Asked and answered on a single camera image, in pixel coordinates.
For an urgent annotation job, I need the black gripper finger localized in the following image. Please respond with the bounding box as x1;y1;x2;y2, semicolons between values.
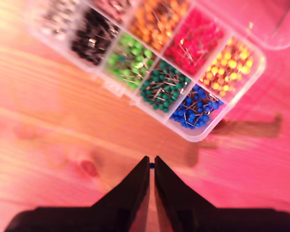
91;156;151;232
154;156;216;232

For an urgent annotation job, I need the clear plastic pin organiser box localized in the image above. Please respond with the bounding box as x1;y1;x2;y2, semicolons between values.
26;0;290;143

